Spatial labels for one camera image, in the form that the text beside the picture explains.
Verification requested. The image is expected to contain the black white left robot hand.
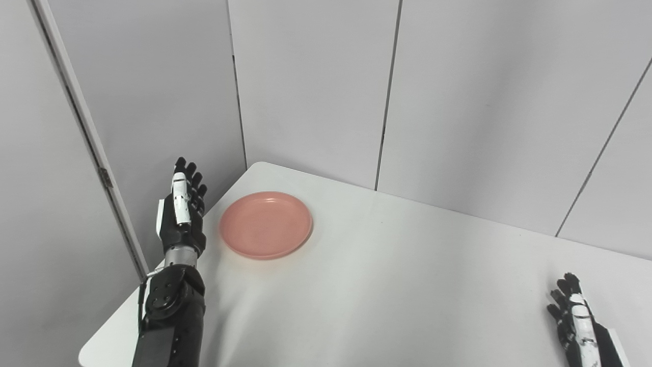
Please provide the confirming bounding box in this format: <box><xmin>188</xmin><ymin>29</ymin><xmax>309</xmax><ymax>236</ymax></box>
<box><xmin>155</xmin><ymin>157</ymin><xmax>208</xmax><ymax>255</ymax></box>

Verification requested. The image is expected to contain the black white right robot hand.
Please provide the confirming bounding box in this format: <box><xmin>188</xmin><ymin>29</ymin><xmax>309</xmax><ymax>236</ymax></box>
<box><xmin>547</xmin><ymin>273</ymin><xmax>630</xmax><ymax>367</ymax></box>

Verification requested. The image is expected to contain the pink round plate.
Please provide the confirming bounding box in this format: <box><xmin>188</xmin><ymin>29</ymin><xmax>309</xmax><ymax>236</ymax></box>
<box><xmin>220</xmin><ymin>192</ymin><xmax>313</xmax><ymax>260</ymax></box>

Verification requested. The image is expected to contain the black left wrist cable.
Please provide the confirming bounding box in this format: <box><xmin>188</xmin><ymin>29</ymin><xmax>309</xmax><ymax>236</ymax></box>
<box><xmin>137</xmin><ymin>269</ymin><xmax>167</xmax><ymax>332</ymax></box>

